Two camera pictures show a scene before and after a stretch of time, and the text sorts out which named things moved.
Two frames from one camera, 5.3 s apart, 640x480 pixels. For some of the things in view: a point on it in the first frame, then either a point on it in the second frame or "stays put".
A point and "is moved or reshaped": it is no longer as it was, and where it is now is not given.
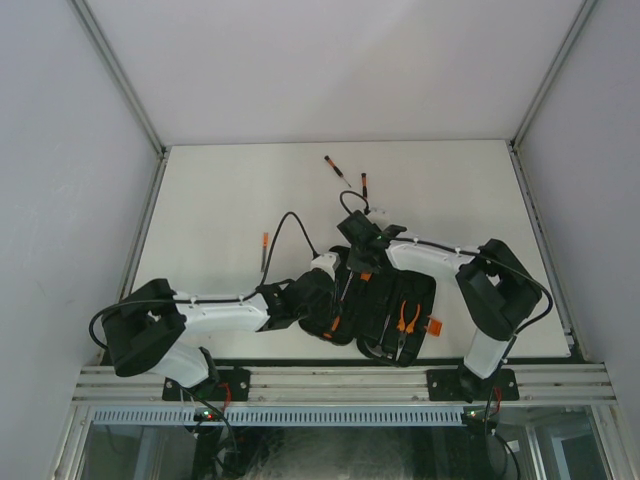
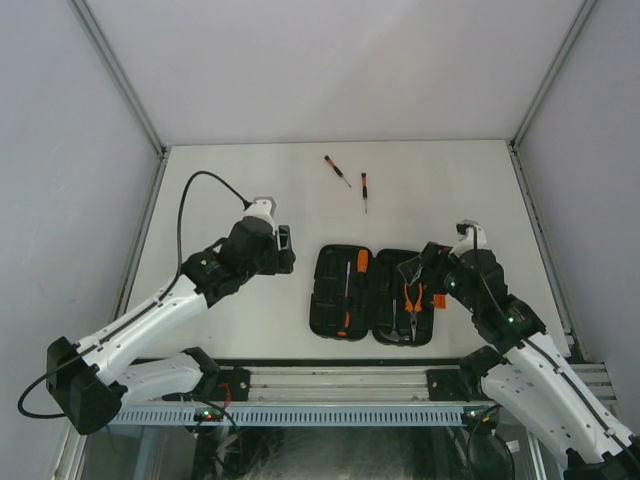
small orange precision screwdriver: (335, 167) stays put
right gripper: (355, 264) -> (411, 268)
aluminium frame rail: (345, 384) stays put
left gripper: (326, 316) -> (281, 260)
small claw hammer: (377, 350) -> (394, 334)
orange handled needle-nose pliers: (403, 331) -> (414, 309)
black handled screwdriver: (336, 319) is moved or reshaped
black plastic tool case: (386, 313) is moved or reshaped
